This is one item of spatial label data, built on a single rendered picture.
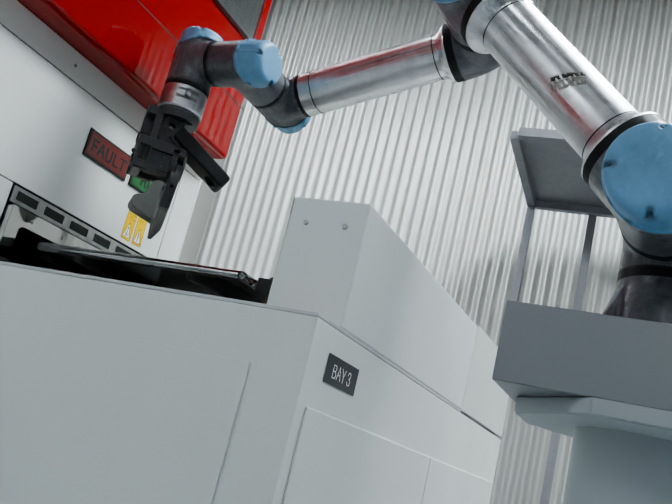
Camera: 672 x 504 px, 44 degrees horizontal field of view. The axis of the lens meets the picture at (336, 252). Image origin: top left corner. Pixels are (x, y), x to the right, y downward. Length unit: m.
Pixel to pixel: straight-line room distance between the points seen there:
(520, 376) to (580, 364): 0.07
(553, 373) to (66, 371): 0.54
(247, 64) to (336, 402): 0.64
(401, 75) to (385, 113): 2.72
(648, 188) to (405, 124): 3.10
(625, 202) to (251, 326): 0.44
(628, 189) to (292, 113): 0.66
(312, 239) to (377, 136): 3.15
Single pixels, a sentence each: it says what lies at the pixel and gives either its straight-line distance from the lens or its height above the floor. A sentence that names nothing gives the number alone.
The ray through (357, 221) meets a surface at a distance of 0.90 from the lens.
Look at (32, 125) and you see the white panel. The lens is 1.37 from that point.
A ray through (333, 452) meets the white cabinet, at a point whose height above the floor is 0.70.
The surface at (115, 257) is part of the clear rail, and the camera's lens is 1.24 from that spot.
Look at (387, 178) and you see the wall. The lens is 3.94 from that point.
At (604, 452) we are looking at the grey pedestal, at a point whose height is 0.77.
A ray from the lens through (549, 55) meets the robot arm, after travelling 1.12.
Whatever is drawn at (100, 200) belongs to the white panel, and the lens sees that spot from 1.49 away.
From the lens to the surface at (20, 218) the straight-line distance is 1.35.
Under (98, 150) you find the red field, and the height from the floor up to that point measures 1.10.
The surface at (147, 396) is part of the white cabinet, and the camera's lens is 0.88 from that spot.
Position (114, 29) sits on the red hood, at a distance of 1.43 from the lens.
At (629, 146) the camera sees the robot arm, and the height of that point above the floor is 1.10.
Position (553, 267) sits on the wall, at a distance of 3.61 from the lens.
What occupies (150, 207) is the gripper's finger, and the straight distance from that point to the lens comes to 1.36.
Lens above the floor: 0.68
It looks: 15 degrees up
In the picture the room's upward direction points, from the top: 14 degrees clockwise
